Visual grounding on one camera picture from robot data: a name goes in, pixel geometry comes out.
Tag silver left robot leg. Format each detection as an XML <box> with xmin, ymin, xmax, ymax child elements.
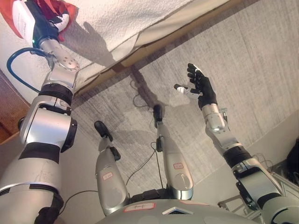
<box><xmin>94</xmin><ymin>120</ymin><xmax>129</xmax><ymax>217</ymax></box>

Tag orange-red garment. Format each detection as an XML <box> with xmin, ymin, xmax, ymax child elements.
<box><xmin>0</xmin><ymin>0</ymin><xmax>79</xmax><ymax>42</ymax></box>

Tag brown wicker basket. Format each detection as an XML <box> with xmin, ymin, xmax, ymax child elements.
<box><xmin>0</xmin><ymin>69</ymin><xmax>32</xmax><ymax>143</ymax></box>

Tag bed with white blanket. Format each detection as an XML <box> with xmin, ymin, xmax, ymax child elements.
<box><xmin>74</xmin><ymin>0</ymin><xmax>236</xmax><ymax>91</ymax></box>

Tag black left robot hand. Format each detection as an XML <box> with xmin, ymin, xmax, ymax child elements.
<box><xmin>11</xmin><ymin>0</ymin><xmax>71</xmax><ymax>46</ymax></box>

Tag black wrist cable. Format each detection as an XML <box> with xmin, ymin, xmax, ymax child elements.
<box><xmin>6</xmin><ymin>47</ymin><xmax>47</xmax><ymax>94</ymax></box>

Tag white textured bed blanket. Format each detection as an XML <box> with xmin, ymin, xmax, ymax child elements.
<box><xmin>0</xmin><ymin>0</ymin><xmax>234</xmax><ymax>110</ymax></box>

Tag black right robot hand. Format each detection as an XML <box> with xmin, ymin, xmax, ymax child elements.
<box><xmin>173</xmin><ymin>63</ymin><xmax>218</xmax><ymax>110</ymax></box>

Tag black bulky object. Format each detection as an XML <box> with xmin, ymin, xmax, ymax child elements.
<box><xmin>286</xmin><ymin>137</ymin><xmax>299</xmax><ymax>182</ymax></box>

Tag silver robot leg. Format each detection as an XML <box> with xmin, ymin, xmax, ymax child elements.
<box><xmin>152</xmin><ymin>104</ymin><xmax>194</xmax><ymax>201</ymax></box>
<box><xmin>94</xmin><ymin>120</ymin><xmax>129</xmax><ymax>217</ymax></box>

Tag grey streaked rug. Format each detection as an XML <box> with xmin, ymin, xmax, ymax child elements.
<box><xmin>72</xmin><ymin>0</ymin><xmax>299</xmax><ymax>187</ymax></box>

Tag tan bed frame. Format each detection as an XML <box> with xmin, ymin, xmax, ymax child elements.
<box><xmin>74</xmin><ymin>0</ymin><xmax>255</xmax><ymax>94</ymax></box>

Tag silver right robot leg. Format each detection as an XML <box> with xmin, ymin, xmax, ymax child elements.
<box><xmin>152</xmin><ymin>104</ymin><xmax>194</xmax><ymax>201</ymax></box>

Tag thin black floor cable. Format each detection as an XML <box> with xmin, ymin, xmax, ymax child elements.
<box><xmin>62</xmin><ymin>140</ymin><xmax>164</xmax><ymax>208</ymax></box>

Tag grey robot torso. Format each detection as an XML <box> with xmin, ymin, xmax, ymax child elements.
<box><xmin>94</xmin><ymin>190</ymin><xmax>264</xmax><ymax>224</ymax></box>

